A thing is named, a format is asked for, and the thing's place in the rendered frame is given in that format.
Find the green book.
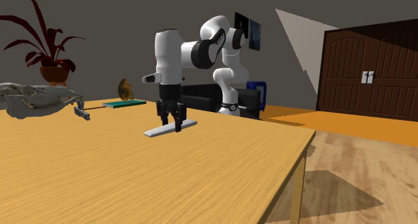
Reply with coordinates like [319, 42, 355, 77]
[102, 99, 147, 109]

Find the black wall picture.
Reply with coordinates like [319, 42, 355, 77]
[234, 11, 251, 40]

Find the brown wooden double door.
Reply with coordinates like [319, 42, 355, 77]
[316, 19, 418, 123]

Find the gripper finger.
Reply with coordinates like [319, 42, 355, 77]
[172, 101, 188, 133]
[155, 100, 170, 126]

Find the blue bin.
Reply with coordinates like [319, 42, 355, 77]
[246, 81, 267, 113]

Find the black robot stand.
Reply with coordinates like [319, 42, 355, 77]
[180, 83, 262, 120]

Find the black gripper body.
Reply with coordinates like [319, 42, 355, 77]
[158, 83, 182, 104]

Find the golden brown figure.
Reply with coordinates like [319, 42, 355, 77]
[117, 78, 135, 101]

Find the grey animal skull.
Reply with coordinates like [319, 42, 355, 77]
[0, 82, 84, 120]

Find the grey hammer with brown handle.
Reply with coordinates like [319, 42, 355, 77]
[73, 99, 109, 121]

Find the blue wall picture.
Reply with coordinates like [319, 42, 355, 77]
[248, 18, 262, 52]

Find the flat grey remote control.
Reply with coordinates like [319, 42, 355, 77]
[143, 119, 198, 138]

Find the dark red potted plant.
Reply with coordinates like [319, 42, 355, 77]
[0, 0, 87, 87]

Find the light wooden table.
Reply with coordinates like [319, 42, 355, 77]
[0, 98, 317, 224]

